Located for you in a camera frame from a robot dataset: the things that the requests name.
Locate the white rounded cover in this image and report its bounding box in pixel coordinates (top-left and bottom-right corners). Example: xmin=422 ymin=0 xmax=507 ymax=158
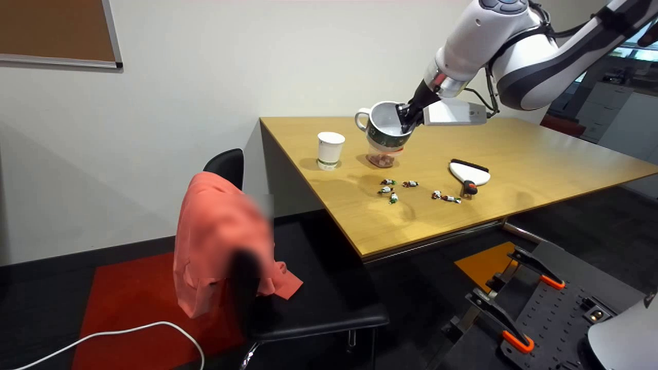
xmin=585 ymin=294 xmax=658 ymax=370

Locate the white cable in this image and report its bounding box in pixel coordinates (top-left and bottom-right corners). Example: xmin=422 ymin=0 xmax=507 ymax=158
xmin=12 ymin=319 xmax=208 ymax=370

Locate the white mug with green print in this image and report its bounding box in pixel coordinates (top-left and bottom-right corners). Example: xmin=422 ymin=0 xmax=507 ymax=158
xmin=354 ymin=101 xmax=416 ymax=155

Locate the salmon red hoodie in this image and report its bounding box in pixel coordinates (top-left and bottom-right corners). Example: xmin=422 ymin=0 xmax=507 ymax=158
xmin=170 ymin=170 xmax=305 ymax=320

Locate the grey perforated mounting plate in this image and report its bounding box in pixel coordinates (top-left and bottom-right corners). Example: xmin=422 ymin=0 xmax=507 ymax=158
xmin=437 ymin=238 xmax=649 ymax=370

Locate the white paper cup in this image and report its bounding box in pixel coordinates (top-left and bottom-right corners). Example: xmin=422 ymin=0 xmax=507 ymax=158
xmin=315 ymin=130 xmax=348 ymax=168

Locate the cork board with metal frame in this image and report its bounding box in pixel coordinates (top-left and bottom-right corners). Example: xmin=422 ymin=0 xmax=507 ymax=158
xmin=0 ymin=0 xmax=125 ymax=73

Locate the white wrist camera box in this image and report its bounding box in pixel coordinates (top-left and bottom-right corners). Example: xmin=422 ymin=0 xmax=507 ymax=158
xmin=422 ymin=101 xmax=489 ymax=127

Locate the black clamp with orange grip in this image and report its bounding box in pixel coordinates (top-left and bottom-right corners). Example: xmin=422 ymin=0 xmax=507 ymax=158
xmin=510 ymin=246 xmax=570 ymax=293
xmin=466 ymin=287 xmax=537 ymax=356

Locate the white dustpan with black handle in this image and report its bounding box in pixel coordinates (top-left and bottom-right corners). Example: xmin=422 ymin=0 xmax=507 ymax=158
xmin=446 ymin=156 xmax=493 ymax=197

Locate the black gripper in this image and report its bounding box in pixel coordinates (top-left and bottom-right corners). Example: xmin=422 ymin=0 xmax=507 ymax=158
xmin=394 ymin=70 xmax=448 ymax=133

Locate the black office chair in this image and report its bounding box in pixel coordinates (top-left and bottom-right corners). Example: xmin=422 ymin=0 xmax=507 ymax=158
xmin=201 ymin=147 xmax=390 ymax=370

